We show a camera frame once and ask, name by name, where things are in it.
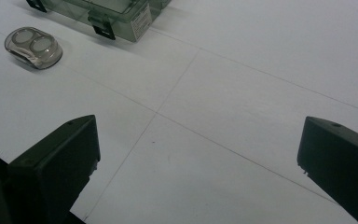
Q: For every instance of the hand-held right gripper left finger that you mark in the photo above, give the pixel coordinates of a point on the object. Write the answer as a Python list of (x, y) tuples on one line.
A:
[(52, 161)]

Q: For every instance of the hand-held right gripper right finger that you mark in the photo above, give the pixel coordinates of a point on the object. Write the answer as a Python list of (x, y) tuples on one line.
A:
[(338, 158)]

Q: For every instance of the small clear two-well case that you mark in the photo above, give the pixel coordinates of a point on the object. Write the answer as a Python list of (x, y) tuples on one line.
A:
[(34, 47)]

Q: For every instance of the clear green plastic storage box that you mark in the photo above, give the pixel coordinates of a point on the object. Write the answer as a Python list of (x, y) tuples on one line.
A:
[(112, 15)]

